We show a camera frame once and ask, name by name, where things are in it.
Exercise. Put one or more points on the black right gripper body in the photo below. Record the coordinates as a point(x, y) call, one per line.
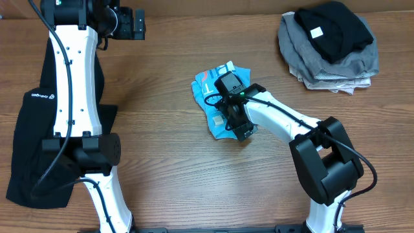
point(242, 128)

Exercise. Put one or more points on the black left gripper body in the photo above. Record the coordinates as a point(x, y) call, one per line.
point(118, 26)

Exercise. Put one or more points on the light blue t-shirt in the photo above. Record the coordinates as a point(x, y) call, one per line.
point(203, 86)

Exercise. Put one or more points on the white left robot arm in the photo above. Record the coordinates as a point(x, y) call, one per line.
point(77, 30)

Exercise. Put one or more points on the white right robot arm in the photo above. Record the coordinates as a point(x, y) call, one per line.
point(324, 158)

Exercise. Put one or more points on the folded grey garment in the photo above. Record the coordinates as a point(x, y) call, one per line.
point(298, 52)

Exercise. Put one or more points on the black garment at left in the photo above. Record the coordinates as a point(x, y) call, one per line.
point(35, 122)

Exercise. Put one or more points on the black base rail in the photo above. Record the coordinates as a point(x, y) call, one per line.
point(220, 229)

